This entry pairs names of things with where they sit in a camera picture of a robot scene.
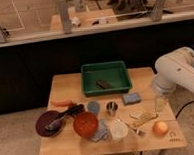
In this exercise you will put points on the grey-blue cloth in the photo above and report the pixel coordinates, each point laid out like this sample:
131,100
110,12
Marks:
101,133

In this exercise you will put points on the blue sponge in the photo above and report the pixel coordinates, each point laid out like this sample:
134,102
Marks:
129,99

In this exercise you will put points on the wooden table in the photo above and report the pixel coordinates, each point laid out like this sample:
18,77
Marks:
68,86

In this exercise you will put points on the dark object in tray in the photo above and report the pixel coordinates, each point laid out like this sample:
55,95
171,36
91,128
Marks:
103,84

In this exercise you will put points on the orange carrot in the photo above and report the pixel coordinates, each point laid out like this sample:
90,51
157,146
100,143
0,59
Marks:
63,103

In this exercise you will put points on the black handled spoon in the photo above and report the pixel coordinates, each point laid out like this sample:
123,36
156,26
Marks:
58,120

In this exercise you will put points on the green plastic tray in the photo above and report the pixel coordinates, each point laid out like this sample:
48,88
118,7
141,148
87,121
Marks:
115,73

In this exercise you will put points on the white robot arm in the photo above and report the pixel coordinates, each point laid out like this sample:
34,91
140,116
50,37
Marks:
173,69

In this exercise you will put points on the white plastic cup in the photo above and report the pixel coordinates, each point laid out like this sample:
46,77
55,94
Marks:
118,130

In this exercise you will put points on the wooden fork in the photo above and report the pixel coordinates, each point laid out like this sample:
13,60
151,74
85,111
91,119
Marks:
143,118

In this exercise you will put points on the red bowl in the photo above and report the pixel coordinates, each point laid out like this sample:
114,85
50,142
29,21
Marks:
85,124

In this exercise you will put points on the orange fruit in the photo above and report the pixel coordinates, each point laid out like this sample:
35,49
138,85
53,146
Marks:
160,128

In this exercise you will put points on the blue round lid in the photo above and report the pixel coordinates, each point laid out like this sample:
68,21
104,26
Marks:
93,107

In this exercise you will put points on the metal cup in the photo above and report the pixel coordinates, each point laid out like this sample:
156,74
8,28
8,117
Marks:
112,108

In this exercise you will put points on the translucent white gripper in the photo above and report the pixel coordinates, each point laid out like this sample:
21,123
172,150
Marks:
160,103

